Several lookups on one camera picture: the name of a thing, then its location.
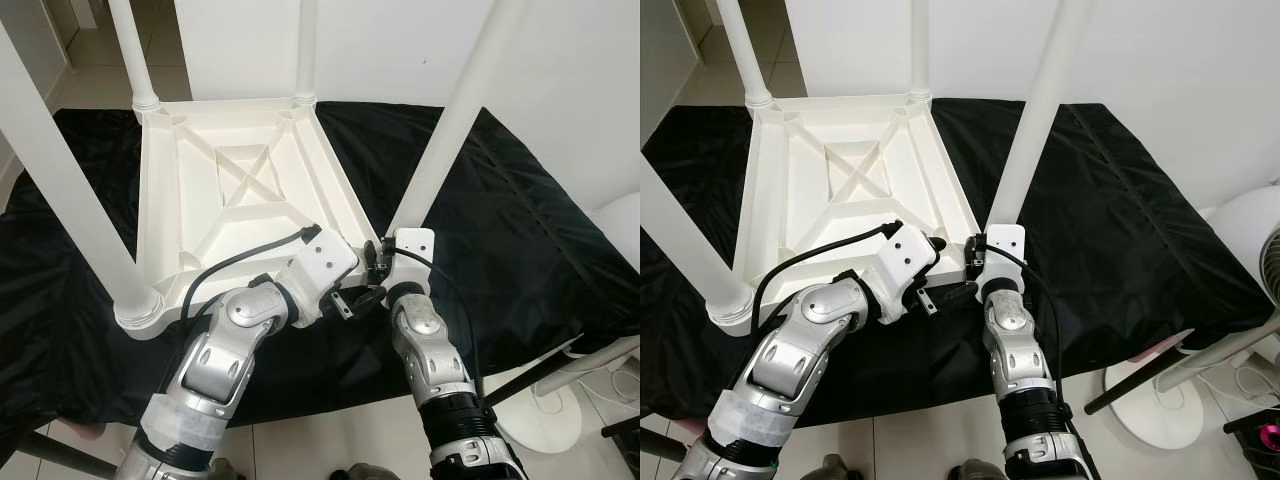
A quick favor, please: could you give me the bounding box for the white plastic children table top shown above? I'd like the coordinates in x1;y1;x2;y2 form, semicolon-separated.
705;92;986;326
112;95;391;341

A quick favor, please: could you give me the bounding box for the black fabric table cover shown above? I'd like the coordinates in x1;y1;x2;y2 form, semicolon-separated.
640;97;1280;416
0;100;641;441

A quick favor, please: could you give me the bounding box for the black metal table leg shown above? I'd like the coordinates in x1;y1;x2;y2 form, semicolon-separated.
640;425;691;463
485;345;586;406
1085;330;1196;416
20;430;116;476

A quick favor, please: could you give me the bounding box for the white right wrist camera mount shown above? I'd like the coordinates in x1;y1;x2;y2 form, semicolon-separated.
975;224;1028;296
385;228;436;301

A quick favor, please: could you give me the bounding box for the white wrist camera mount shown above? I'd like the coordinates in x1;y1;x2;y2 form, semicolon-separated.
290;228;359;326
385;228;436;301
872;222;939;323
975;224;1028;296

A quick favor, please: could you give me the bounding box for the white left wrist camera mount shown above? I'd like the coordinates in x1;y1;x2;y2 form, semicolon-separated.
290;228;359;326
872;222;939;323

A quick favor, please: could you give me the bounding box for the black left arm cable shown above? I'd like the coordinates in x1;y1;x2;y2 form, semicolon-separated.
180;225;321;321
752;220;903;311

